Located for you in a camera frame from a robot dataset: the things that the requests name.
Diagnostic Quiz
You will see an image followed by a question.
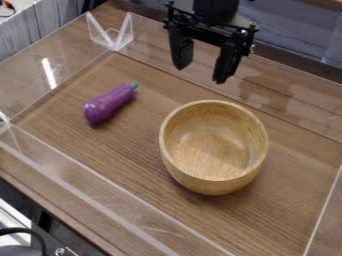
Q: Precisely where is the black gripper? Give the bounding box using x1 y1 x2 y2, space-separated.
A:
165 1 260 84

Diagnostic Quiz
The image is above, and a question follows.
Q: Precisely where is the purple toy eggplant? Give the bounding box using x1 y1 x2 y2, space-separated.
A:
83 82 140 125

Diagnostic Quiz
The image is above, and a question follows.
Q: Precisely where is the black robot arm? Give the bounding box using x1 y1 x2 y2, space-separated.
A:
165 0 260 84

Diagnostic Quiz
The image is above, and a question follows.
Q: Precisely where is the wooden bowl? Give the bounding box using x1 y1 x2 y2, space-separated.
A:
160 100 271 195

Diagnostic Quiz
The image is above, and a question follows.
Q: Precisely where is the white cabinet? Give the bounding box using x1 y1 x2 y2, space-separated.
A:
0 0 86 62

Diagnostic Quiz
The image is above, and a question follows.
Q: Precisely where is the clear acrylic corner bracket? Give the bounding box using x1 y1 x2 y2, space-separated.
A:
86 12 134 52

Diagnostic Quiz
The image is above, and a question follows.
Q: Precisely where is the clear acrylic tray enclosure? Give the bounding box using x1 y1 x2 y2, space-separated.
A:
0 12 342 256

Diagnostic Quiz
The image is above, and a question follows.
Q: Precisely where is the black cable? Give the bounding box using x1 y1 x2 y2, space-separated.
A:
0 227 49 256

